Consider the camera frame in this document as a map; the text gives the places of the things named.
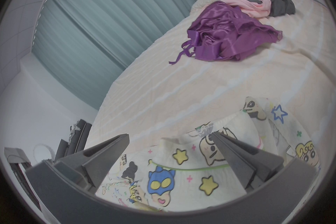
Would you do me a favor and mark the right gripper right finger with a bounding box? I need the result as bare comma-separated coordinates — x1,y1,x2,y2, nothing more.
210,132,285,190

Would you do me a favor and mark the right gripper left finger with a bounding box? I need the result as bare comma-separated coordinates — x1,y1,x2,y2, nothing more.
53,134,130,188

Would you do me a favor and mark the white printed pyjama top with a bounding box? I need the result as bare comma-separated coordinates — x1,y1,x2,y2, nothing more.
94,96,321,212

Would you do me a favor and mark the bed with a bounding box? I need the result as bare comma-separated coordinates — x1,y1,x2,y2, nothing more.
85,0,335,168

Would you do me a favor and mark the dark grey chest of drawers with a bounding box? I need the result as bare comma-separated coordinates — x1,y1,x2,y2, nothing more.
54,119,92,163

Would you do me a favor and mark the purple satin garment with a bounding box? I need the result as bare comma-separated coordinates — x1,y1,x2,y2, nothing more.
169,0,282,65

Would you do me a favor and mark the pink and grey garment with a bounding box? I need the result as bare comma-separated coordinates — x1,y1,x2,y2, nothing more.
223,0,272,19

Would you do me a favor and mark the black garment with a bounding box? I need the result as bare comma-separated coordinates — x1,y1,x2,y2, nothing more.
257,0,296,17

